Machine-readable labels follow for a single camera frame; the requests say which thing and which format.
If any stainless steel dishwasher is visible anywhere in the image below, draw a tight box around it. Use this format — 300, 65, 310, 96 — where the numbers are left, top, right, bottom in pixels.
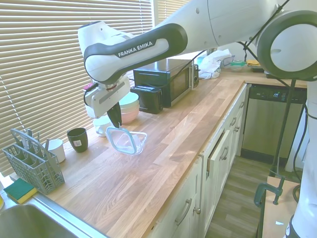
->
241, 84, 309, 164

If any white handleless cup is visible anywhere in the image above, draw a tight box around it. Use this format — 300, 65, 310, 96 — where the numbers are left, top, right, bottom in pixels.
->
46, 139, 66, 164

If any black camera stand pole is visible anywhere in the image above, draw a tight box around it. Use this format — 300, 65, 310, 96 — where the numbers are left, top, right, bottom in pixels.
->
269, 78, 298, 178

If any stainless steel sink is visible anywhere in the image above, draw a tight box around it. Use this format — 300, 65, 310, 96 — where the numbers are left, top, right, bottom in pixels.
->
0, 193, 109, 238

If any wide beige window blind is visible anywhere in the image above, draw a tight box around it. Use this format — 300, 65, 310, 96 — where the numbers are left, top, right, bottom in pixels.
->
0, 0, 156, 177

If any black cup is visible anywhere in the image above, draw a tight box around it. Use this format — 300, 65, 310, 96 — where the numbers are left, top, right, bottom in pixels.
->
66, 127, 89, 153

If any black screw clamp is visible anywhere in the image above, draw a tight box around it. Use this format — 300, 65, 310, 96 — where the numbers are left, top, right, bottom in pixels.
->
254, 175, 285, 208

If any white kitchen cabinet unit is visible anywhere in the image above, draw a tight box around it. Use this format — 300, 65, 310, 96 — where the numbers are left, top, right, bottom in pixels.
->
148, 84, 251, 238

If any green and yellow sponge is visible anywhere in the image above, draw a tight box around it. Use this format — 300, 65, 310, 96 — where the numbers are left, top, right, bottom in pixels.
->
3, 178, 38, 204

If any black toaster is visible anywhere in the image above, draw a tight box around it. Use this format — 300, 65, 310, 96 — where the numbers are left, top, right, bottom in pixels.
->
130, 85, 164, 115

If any wooden mounting board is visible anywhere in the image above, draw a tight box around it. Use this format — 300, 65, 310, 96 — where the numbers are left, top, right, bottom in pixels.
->
257, 176, 302, 238

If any pale green bowl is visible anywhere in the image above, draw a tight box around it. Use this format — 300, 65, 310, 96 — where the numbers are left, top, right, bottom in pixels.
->
119, 103, 140, 114

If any white plastic bag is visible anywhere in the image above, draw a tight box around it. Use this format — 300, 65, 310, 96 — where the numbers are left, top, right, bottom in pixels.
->
199, 49, 233, 80

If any dark rimmed clear container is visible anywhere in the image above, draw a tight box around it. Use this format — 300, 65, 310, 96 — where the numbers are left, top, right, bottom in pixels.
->
222, 55, 235, 68

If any container with green lid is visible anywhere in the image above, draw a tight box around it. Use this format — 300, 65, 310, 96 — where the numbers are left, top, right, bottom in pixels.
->
230, 59, 247, 73

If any pink bowl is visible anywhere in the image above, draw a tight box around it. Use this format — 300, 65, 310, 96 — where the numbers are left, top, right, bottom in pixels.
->
120, 109, 140, 124

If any mint green bowl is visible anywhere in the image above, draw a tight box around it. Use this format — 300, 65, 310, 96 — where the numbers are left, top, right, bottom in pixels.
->
118, 93, 140, 108

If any black microwave oven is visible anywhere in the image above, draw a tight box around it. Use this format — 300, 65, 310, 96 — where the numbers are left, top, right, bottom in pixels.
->
133, 59, 196, 109

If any narrow beige window blind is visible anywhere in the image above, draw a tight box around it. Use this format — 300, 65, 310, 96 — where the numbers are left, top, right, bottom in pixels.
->
157, 0, 191, 25

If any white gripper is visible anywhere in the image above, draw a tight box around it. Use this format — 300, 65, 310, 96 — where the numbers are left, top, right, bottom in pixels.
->
84, 76, 131, 128

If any small black appliance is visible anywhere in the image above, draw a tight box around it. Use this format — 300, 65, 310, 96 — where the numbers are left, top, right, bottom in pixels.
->
193, 63, 200, 88

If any grey plastic cutlery basket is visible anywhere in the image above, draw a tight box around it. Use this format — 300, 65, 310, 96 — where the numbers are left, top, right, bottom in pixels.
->
1, 128, 65, 195

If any clear lid with teal seal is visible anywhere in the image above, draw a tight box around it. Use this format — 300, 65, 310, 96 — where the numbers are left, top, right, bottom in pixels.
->
106, 125, 137, 155

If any white mug with handle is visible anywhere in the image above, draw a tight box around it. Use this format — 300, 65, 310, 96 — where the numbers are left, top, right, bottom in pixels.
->
93, 117, 112, 137

